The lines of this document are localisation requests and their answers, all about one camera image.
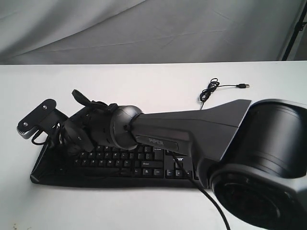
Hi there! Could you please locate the black Acer keyboard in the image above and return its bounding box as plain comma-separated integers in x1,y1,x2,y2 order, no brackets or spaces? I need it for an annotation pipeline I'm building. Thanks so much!
30,144,200,189

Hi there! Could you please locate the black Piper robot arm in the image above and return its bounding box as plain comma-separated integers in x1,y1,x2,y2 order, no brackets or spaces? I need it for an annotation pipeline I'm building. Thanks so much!
59,90,307,230

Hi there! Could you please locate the grey backdrop cloth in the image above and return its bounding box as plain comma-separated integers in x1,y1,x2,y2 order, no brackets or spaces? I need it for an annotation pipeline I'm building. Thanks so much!
0,0,304,65

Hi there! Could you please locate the black tripod stand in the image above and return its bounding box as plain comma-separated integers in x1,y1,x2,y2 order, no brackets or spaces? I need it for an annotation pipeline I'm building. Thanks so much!
281,1,307,61

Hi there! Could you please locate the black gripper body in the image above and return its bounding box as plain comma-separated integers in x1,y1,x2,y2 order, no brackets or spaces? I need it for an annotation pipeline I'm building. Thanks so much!
53,90,119,157

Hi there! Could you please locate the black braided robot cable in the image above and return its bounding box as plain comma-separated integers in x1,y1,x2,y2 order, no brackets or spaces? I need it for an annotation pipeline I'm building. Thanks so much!
165,149,231,230

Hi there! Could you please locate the black USB cable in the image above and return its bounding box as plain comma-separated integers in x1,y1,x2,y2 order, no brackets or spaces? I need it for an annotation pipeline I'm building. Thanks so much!
198,77,250,111

